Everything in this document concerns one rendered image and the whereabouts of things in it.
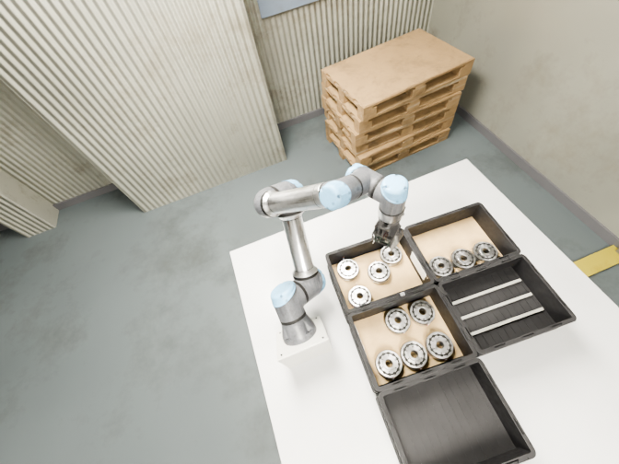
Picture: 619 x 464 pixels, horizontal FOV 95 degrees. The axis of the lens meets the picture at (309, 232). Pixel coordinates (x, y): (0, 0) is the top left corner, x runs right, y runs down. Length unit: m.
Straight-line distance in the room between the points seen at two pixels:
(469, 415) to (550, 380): 0.42
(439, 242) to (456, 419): 0.74
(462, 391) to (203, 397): 1.66
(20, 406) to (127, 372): 0.80
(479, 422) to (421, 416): 0.20
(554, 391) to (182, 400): 2.09
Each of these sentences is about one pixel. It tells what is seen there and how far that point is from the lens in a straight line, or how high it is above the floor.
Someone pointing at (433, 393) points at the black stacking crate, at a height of 0.83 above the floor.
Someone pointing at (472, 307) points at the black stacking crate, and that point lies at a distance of 1.44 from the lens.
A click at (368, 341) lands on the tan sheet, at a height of 0.83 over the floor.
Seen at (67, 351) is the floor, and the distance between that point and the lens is 3.10.
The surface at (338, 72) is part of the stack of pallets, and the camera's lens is 2.78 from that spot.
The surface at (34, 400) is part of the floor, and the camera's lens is 3.15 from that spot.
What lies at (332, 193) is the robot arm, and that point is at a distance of 0.75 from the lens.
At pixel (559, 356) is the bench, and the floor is 0.70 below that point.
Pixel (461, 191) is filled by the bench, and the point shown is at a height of 0.70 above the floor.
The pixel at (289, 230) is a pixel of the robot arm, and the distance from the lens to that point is 1.17.
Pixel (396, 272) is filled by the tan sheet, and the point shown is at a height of 0.83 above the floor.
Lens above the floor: 2.12
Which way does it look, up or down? 57 degrees down
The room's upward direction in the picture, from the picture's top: 15 degrees counter-clockwise
